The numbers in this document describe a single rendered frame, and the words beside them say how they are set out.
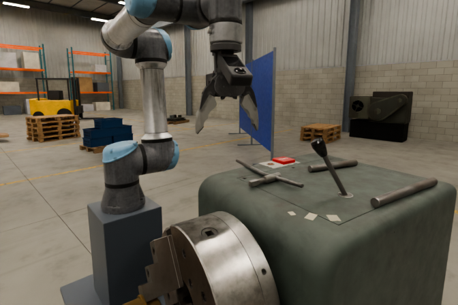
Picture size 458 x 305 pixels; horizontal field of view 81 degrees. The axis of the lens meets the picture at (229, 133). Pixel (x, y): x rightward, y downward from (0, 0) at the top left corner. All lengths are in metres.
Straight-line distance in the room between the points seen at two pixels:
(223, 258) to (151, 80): 0.69
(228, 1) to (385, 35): 10.36
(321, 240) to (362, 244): 0.08
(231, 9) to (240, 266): 0.51
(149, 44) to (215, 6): 0.45
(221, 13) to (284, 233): 0.47
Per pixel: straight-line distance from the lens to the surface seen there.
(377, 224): 0.64
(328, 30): 11.65
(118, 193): 1.00
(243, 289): 0.54
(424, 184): 0.87
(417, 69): 10.52
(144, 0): 0.65
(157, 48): 1.03
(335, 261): 0.53
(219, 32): 0.61
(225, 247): 0.55
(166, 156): 1.02
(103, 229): 0.98
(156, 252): 0.63
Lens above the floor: 1.51
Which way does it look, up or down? 9 degrees down
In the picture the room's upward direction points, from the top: straight up
